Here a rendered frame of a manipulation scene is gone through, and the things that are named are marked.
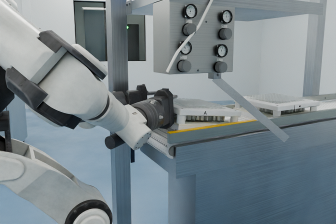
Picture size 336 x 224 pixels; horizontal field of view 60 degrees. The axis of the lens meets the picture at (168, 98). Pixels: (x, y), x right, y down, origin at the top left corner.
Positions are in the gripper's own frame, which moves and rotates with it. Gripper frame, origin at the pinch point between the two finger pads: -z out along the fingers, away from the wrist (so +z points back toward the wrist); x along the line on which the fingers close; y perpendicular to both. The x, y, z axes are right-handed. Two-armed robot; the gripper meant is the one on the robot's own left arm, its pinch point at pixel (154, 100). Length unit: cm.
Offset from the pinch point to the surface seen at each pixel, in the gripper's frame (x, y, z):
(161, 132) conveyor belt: 9.9, 6.4, -0.1
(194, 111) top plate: 1.2, 17.5, -7.7
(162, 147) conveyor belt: 11.6, 16.6, 2.9
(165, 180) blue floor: 93, -118, -42
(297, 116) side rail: 9, 13, -52
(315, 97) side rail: 12, -20, -96
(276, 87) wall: 75, -375, -368
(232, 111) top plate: 3.5, 15.4, -22.4
